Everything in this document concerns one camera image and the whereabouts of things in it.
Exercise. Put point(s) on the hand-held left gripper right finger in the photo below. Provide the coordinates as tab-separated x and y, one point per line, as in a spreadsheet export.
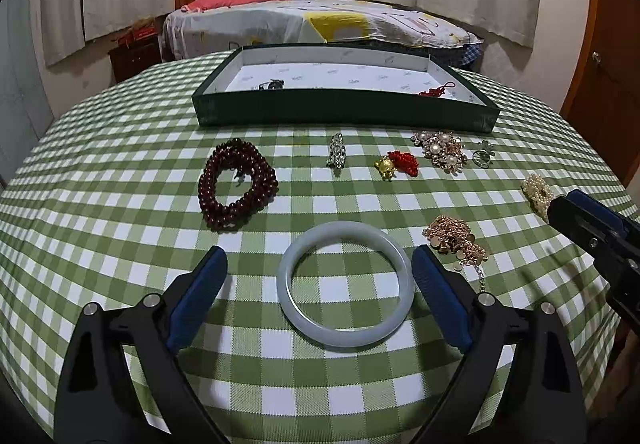
440	299

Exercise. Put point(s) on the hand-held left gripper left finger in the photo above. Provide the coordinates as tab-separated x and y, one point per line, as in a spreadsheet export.
200	294

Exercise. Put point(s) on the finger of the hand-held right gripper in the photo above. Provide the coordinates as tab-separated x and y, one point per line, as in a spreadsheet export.
575	221
595	209

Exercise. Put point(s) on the pale green jade bangle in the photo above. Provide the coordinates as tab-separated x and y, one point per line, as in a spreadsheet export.
287	284

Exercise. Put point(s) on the red and gold charm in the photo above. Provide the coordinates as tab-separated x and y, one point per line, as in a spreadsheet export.
402	162

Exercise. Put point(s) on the gold pearl flower jewelry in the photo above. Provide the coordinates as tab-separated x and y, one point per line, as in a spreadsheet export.
440	147

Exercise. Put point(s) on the silver rhinestone brooch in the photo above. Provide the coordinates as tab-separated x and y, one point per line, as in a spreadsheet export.
337	149

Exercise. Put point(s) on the dark green tray box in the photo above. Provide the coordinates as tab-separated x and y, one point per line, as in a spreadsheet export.
350	112

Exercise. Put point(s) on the green checkered tablecloth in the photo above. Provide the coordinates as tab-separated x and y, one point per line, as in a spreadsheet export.
125	224

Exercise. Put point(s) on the brown wooden door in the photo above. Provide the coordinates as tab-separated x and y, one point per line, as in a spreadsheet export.
610	49

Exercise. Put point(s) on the red knot tassel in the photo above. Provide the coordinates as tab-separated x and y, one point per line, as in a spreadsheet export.
430	93

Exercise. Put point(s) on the dark wooden nightstand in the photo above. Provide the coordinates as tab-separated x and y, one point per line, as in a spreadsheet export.
132	59

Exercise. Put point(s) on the red gift boxes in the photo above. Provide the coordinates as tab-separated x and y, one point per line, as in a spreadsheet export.
140	30

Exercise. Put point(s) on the bed with patterned sheet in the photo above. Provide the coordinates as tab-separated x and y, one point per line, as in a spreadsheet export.
350	19

